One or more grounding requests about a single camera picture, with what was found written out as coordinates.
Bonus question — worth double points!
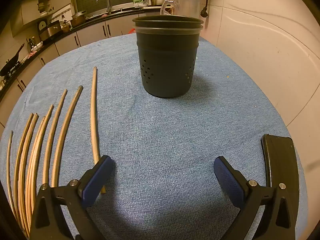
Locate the slim wooden chopstick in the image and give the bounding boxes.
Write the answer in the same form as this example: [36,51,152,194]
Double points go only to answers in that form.
[91,66,107,195]

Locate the frosted glass mug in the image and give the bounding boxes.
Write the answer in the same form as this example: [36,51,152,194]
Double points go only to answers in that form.
[160,0,200,18]

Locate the black smartphone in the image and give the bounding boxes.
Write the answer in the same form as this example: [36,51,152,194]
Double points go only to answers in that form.
[261,134,300,207]

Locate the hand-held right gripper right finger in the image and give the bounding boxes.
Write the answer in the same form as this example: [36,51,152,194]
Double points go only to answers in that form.
[214,156,297,240]

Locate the black wok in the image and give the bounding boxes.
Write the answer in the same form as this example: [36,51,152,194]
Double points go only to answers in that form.
[0,44,25,77]

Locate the beige base cabinets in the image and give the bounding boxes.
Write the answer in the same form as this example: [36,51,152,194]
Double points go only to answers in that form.
[0,12,140,130]

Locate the round dial kitchen scale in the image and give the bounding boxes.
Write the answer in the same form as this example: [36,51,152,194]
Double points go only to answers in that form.
[37,20,48,34]

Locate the boxy metal appliance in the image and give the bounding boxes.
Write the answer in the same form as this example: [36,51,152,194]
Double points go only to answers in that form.
[46,20,63,37]

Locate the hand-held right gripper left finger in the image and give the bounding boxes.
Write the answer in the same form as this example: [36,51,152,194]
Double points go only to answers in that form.
[29,155,113,240]

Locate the black kitchen countertop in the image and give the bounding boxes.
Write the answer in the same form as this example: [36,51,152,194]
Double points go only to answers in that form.
[0,6,163,100]

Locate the copper pot with lid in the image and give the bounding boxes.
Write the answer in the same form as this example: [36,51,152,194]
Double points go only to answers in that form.
[71,10,87,27]

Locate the group of wooden chopsticks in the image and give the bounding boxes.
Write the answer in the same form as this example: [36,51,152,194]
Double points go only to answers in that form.
[6,85,83,238]

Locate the dark perforated utensil holder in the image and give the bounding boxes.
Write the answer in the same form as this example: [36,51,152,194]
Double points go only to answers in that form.
[132,15,203,98]

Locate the chrome faucet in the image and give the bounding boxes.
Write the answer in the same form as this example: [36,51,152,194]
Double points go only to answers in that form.
[96,0,112,14]

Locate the wall dish shelf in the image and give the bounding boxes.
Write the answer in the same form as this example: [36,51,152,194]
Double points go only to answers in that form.
[37,0,54,17]

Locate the beige upper cabinets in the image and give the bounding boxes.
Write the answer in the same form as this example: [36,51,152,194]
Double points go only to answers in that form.
[10,0,72,37]

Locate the blue tablecloth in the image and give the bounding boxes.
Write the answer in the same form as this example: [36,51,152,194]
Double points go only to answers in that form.
[0,34,308,240]

